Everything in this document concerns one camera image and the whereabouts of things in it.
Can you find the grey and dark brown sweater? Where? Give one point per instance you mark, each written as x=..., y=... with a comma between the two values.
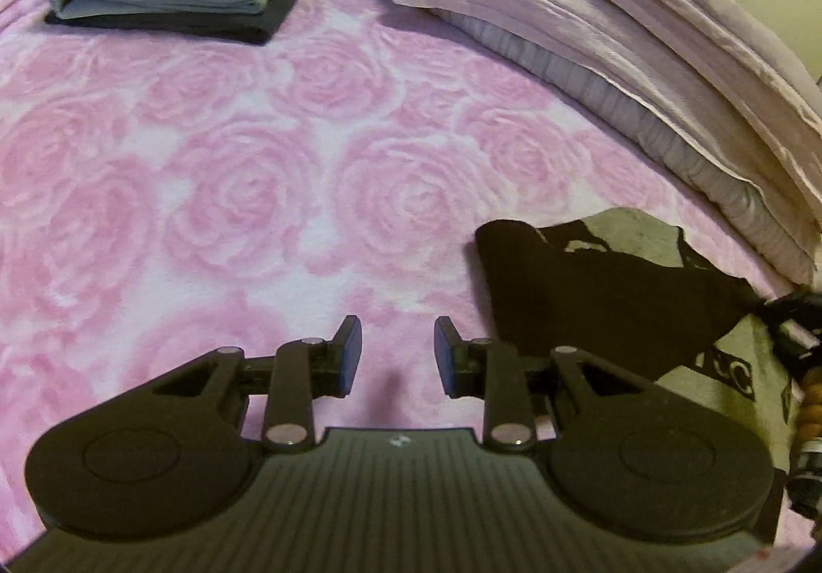
x=578, y=303

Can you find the pink rose blanket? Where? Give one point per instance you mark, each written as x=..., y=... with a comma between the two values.
x=257, y=162

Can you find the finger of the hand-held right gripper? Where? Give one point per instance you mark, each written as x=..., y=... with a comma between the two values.
x=793, y=310

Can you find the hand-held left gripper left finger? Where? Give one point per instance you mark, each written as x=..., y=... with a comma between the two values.
x=350, y=355

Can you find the pink folded quilt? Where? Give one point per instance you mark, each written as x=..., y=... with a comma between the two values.
x=642, y=117

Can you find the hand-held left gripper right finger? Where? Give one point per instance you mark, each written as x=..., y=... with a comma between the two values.
x=446, y=358

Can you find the pale pink quilt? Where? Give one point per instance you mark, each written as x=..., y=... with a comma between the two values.
x=610, y=2

